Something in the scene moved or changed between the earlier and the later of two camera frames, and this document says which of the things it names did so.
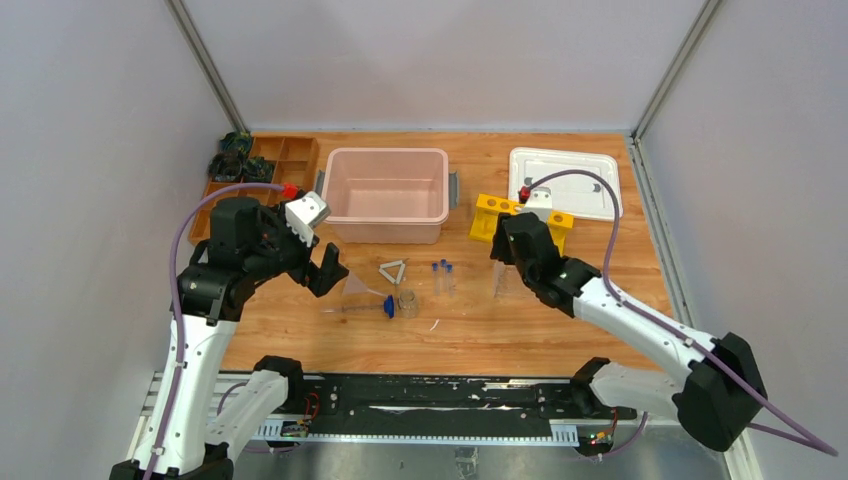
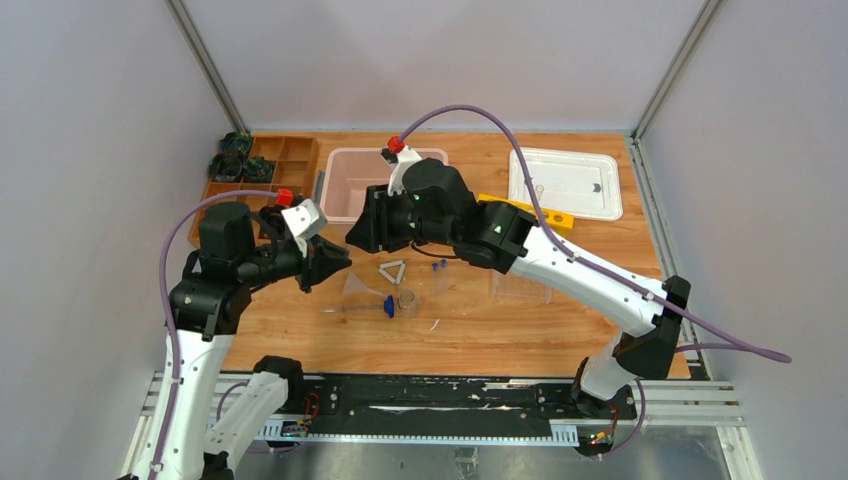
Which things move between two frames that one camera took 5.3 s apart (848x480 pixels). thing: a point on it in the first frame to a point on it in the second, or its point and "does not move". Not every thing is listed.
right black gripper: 500,248 to 373,232
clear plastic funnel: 354,285 does not move
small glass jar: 407,304 does not move
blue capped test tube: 435,279 does not move
